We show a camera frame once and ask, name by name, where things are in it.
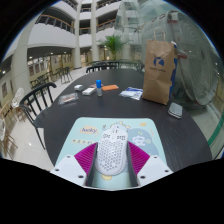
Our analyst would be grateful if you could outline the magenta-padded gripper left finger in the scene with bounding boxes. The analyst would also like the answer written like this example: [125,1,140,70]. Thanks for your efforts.
[49,142,99,188]

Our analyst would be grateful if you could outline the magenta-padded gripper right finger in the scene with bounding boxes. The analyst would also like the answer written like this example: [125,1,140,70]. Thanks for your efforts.
[125,141,175,189]

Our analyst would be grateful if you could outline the white perforated computer mouse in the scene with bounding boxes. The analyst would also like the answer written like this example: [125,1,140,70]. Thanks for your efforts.
[94,123,130,177]

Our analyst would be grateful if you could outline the light teal printed mouse pad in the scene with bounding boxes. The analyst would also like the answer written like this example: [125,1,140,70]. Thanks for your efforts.
[54,116,168,190]

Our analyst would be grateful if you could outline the grey smartphone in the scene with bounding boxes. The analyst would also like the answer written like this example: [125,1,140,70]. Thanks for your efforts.
[167,101,184,120]

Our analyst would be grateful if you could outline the clear plastic packet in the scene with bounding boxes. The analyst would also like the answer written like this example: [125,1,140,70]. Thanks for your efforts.
[57,91,80,107]

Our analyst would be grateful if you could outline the wooden chair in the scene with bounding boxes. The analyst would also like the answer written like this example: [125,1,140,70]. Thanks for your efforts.
[0,99,20,158]

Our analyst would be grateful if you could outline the white plastic packet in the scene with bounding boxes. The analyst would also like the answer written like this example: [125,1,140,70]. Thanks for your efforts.
[118,86,144,101]

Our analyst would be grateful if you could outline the long white box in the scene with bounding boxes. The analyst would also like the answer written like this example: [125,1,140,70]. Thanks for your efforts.
[81,86,97,97]

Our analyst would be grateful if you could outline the black spindle-back chair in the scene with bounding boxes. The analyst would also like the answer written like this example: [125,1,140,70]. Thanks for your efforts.
[18,81,58,151]
[85,62,118,75]

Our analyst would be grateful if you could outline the small blue-capped bottle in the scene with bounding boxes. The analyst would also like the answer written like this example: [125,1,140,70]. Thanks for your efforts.
[95,78,104,98]

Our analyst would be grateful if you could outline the white mesh chair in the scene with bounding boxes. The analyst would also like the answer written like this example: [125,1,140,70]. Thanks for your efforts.
[11,87,26,110]

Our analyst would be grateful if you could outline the orange card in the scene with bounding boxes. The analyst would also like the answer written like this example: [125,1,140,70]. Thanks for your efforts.
[101,84,120,92]

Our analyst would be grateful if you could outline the group of black chairs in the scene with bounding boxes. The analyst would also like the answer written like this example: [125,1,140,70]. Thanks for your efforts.
[29,65,74,90]

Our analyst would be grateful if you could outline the brown paper bag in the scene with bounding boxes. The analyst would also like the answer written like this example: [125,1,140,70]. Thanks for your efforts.
[141,27,176,106]

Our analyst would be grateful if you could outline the potted green palm plant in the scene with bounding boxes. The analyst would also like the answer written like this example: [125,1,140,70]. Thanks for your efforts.
[99,34,127,62]

